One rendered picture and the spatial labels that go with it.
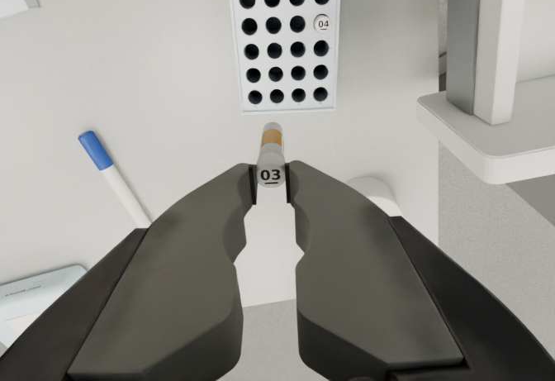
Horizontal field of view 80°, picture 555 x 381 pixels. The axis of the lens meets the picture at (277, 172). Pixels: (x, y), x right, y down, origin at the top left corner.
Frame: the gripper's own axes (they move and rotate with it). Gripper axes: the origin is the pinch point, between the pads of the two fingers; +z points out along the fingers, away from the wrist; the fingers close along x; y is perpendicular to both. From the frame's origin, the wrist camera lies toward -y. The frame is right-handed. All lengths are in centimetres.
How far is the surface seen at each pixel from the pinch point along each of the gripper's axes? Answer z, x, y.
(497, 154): 4.7, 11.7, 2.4
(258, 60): 17.8, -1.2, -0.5
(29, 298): 17.1, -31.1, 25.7
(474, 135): 7.2, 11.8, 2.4
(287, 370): 97, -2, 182
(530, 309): 96, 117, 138
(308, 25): 17.7, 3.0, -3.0
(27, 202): 21.4, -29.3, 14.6
